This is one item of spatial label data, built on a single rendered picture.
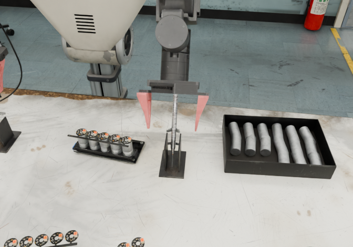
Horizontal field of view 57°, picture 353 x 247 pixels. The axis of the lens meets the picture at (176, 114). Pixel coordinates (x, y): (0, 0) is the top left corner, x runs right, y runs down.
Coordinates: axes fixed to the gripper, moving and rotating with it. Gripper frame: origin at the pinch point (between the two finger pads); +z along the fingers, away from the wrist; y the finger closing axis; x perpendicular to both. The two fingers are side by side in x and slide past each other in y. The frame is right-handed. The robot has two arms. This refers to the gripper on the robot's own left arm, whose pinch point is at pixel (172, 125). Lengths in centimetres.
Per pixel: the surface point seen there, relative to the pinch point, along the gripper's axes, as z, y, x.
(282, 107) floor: 0, 59, 151
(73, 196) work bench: 16.5, -20.5, 0.5
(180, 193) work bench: 14.8, 2.4, 2.9
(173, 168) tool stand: 10.8, 0.2, 7.8
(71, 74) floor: -16, -91, 172
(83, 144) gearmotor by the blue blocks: 6.5, -21.5, 8.6
